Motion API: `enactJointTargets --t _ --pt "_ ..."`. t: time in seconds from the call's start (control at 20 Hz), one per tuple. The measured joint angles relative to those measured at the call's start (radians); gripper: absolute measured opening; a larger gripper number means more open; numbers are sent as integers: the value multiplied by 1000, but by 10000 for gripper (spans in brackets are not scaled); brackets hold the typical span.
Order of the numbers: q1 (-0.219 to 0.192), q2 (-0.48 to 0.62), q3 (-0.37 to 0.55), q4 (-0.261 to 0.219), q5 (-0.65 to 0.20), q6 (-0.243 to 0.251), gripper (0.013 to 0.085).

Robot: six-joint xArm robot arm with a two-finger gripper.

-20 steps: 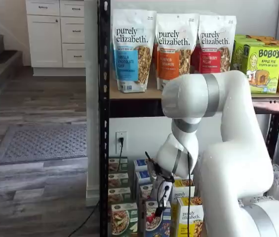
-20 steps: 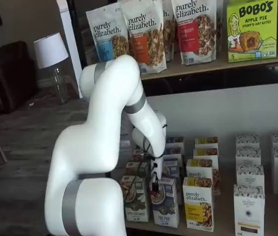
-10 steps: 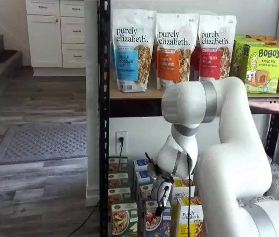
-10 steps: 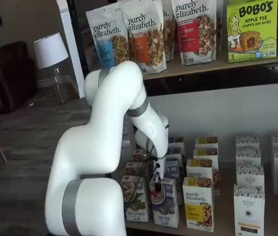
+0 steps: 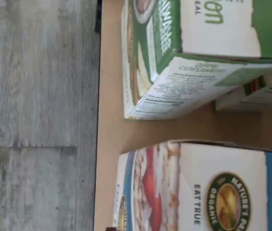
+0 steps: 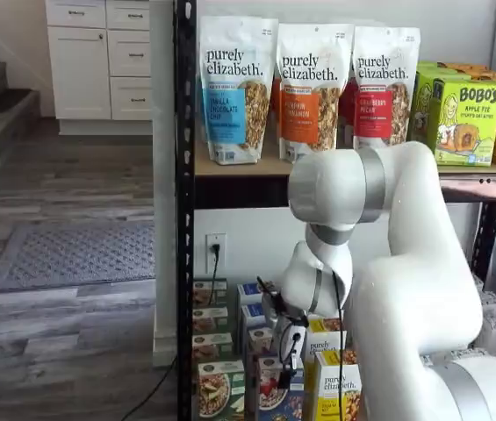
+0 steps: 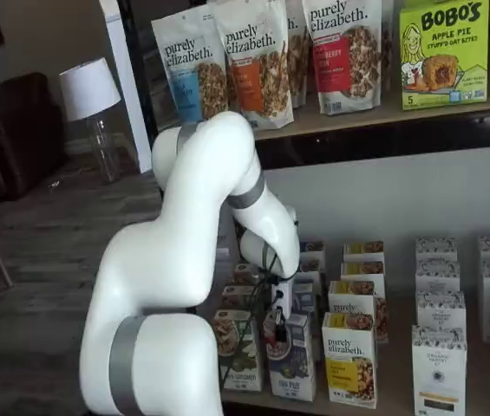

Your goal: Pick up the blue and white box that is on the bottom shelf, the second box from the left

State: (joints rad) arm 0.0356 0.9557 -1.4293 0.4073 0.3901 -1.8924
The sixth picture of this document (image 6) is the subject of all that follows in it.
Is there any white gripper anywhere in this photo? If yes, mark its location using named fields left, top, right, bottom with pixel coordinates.
left=278, top=322, right=309, bottom=383

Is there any blue flax plus oatmeal box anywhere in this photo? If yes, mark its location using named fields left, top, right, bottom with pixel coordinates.
left=247, top=326, right=282, bottom=357
left=255, top=355, right=306, bottom=421

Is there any yellow label granola box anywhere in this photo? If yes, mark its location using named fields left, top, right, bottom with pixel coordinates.
left=313, top=349, right=363, bottom=421
left=303, top=318, right=348, bottom=352

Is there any green apple cinnamon oatmeal box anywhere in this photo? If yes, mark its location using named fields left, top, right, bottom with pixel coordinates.
left=192, top=332, right=235, bottom=363
left=192, top=306, right=230, bottom=336
left=197, top=359, right=247, bottom=421
left=192, top=278, right=229, bottom=310

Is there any blue label granola box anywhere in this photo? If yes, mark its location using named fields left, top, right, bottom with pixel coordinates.
left=237, top=281, right=267, bottom=306
left=241, top=301, right=271, bottom=328

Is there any black metal shelf rack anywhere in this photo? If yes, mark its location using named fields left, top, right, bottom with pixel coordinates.
left=172, top=0, right=496, bottom=421

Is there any grey floor mat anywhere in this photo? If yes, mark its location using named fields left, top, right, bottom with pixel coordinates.
left=0, top=221, right=156, bottom=294

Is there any blue label granola bag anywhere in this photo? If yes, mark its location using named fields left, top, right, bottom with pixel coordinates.
left=194, top=78, right=210, bottom=142
left=198, top=16, right=280, bottom=167

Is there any orange label granola bag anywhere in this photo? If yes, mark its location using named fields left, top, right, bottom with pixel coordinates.
left=276, top=24, right=355, bottom=164

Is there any red label granola bag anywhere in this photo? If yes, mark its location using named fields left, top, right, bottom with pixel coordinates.
left=351, top=25, right=421, bottom=153

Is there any white drawer cabinet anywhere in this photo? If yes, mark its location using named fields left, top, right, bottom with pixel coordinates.
left=45, top=0, right=155, bottom=136

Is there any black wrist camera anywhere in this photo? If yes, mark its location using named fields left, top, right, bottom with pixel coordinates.
left=255, top=275, right=285, bottom=318

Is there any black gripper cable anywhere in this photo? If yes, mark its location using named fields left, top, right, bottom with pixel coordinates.
left=278, top=268, right=349, bottom=411

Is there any white wall outlet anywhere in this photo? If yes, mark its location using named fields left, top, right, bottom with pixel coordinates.
left=205, top=232, right=227, bottom=275

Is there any black floor cable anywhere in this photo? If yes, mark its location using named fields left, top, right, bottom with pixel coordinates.
left=119, top=353, right=178, bottom=421

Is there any black power cord plug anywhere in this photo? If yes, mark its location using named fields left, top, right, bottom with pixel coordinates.
left=209, top=243, right=223, bottom=282

